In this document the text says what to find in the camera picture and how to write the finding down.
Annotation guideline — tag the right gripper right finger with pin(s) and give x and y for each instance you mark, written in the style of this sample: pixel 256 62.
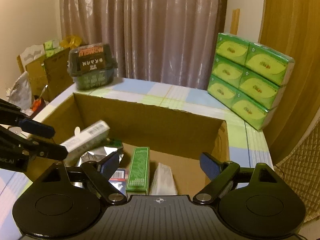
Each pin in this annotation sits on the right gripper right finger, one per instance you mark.
pixel 221 175

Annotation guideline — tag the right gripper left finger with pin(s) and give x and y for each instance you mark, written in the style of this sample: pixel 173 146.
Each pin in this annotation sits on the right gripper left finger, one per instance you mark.
pixel 99 173

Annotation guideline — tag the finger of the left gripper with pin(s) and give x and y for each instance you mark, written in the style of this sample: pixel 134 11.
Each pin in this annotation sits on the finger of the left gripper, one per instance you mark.
pixel 11 115
pixel 13 143

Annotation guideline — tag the silver foil pouch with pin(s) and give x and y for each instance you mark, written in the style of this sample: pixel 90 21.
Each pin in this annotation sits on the silver foil pouch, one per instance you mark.
pixel 106 147

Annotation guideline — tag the blue labelled clear plastic case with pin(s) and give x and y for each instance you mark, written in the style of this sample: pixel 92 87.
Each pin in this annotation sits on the blue labelled clear plastic case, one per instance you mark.
pixel 119 180

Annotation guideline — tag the green medicine box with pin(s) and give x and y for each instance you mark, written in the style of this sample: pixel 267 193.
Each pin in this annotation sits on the green medicine box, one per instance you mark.
pixel 139 173

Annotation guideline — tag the large white medicine box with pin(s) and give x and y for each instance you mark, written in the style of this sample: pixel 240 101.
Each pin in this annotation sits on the large white medicine box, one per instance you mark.
pixel 87 139

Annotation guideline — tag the long white ointment box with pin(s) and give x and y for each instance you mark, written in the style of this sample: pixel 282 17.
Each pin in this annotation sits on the long white ointment box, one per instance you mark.
pixel 163 183

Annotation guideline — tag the white plastic bag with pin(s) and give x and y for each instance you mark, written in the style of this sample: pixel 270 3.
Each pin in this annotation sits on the white plastic bag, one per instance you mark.
pixel 20 94

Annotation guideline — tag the checkered tablecloth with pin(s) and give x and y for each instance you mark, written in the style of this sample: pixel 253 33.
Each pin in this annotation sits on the checkered tablecloth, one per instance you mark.
pixel 246 145

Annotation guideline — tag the brown cardboard box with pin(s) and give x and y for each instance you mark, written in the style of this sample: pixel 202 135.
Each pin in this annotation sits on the brown cardboard box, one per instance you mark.
pixel 175 138

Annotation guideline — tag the brown paper bag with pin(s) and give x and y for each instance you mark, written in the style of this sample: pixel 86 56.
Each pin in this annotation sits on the brown paper bag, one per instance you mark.
pixel 52 72

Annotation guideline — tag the woven beige chair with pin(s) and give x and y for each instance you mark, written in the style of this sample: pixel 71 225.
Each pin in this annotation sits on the woven beige chair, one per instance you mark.
pixel 300 169

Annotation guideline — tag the dark green snack container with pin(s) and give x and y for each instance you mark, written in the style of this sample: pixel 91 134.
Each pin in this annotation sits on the dark green snack container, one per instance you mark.
pixel 91 66

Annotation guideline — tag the yellow plastic bag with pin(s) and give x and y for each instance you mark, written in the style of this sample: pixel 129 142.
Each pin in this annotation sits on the yellow plastic bag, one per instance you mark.
pixel 71 42

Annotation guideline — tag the green tissue multipack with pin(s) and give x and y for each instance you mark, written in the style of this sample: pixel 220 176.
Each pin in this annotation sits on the green tissue multipack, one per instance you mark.
pixel 249 78

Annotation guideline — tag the brown curtain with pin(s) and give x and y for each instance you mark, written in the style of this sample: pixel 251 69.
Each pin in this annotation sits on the brown curtain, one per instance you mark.
pixel 168 41

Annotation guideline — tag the wooden door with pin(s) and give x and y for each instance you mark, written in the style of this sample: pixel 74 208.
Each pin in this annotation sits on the wooden door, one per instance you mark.
pixel 292 27

